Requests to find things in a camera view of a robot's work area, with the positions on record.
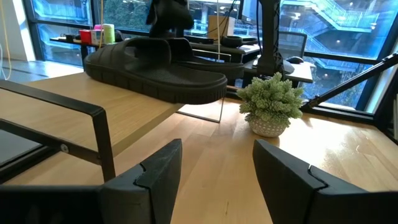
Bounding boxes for white box with pink lid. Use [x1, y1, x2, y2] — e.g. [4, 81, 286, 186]
[90, 24, 105, 46]

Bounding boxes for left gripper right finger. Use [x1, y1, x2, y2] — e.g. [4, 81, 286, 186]
[252, 139, 371, 224]

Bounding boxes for light green cylinder roll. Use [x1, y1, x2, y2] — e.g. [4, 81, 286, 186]
[102, 23, 116, 45]

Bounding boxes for red cup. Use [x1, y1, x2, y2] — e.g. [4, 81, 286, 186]
[78, 29, 93, 45]

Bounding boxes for office desk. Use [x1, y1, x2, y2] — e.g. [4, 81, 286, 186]
[49, 34, 262, 68]
[242, 57, 314, 84]

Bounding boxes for wooden shelf with black frame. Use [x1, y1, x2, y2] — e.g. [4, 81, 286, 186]
[0, 71, 225, 184]

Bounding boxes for brown cardboard box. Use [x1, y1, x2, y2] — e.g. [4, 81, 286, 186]
[207, 15, 236, 40]

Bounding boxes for black mesh office chair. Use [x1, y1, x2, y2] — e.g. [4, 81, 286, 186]
[277, 30, 308, 60]

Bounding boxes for green succulent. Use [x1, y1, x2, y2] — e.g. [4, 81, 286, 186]
[236, 72, 305, 139]

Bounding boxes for black headphones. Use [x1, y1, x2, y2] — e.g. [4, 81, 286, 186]
[220, 35, 244, 49]

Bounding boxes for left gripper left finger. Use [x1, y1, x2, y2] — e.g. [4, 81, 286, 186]
[99, 139, 183, 224]

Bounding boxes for black aluminium table frame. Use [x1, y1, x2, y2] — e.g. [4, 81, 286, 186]
[0, 52, 398, 184]

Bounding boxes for black computer mouse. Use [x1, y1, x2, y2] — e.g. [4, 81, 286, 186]
[285, 56, 305, 65]

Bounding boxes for black rubber slide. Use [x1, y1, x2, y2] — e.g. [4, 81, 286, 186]
[167, 37, 246, 82]
[83, 37, 228, 105]

